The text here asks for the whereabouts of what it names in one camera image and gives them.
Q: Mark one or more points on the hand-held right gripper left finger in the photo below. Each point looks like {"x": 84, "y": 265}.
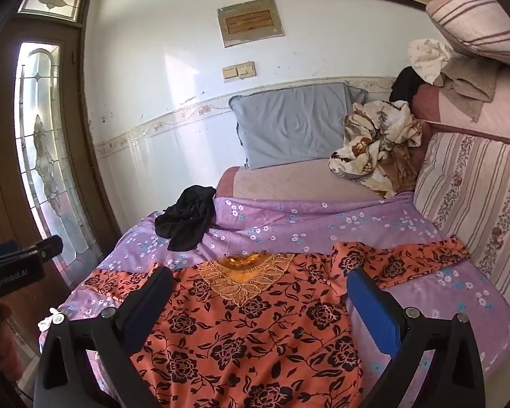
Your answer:
{"x": 149, "y": 306}

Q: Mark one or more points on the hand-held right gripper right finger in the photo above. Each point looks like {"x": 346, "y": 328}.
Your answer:
{"x": 374, "y": 314}

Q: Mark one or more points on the orange black floral dress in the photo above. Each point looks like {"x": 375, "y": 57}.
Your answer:
{"x": 259, "y": 327}

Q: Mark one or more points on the small white and green object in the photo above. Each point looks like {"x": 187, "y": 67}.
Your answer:
{"x": 53, "y": 319}

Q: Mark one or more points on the crumpled black cloth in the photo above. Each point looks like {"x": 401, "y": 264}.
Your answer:
{"x": 187, "y": 221}

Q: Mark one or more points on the purple floral bedsheet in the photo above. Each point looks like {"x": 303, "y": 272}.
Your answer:
{"x": 301, "y": 225}

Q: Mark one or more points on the wooden door with glass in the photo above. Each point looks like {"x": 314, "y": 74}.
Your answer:
{"x": 0, "y": 157}

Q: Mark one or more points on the striped beige pillow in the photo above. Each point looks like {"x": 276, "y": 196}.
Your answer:
{"x": 471, "y": 195}

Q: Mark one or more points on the pink mattress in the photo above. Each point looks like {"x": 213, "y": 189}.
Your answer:
{"x": 289, "y": 182}

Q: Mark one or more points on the cream brown floral blanket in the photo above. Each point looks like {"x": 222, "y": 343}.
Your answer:
{"x": 365, "y": 148}

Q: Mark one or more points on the grey pillow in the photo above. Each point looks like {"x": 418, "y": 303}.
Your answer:
{"x": 289, "y": 123}

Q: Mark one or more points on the black garment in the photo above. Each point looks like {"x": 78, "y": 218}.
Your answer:
{"x": 406, "y": 85}

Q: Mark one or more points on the pink folded quilt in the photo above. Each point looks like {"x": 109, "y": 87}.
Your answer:
{"x": 505, "y": 106}

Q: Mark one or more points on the beige towel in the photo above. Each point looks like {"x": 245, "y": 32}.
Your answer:
{"x": 471, "y": 80}

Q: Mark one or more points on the white floral cloth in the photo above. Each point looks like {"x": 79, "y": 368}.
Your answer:
{"x": 429, "y": 57}

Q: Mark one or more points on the stained glass transom window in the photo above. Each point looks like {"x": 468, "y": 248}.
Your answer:
{"x": 53, "y": 2}

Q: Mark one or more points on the pink striped pillow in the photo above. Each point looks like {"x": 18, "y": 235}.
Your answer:
{"x": 476, "y": 21}

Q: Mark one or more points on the beige light switch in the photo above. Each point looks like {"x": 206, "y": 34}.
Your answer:
{"x": 230, "y": 72}
{"x": 246, "y": 69}

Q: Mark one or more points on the framed wall panel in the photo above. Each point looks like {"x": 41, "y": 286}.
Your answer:
{"x": 250, "y": 21}

